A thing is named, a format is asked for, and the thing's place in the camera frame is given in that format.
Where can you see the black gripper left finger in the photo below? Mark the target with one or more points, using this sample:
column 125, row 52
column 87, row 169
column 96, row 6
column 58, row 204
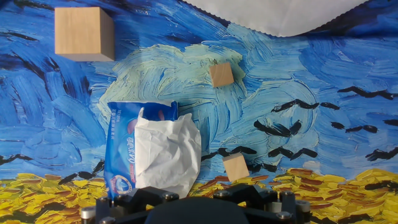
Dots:
column 140, row 199

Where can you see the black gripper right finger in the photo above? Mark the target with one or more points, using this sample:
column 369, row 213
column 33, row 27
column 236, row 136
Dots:
column 258, row 196

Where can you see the white paper napkin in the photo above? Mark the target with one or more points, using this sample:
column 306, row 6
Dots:
column 168, row 152

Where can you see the small wooden cube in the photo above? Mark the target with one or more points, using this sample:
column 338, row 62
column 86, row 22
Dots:
column 221, row 74
column 235, row 167

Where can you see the blue tissue pack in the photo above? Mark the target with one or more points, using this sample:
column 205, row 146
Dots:
column 119, row 140

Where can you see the Van Gogh print tablecloth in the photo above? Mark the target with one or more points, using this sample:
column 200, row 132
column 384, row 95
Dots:
column 311, row 93

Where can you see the large wooden cube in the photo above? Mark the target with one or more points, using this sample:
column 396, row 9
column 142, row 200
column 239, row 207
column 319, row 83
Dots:
column 81, row 31

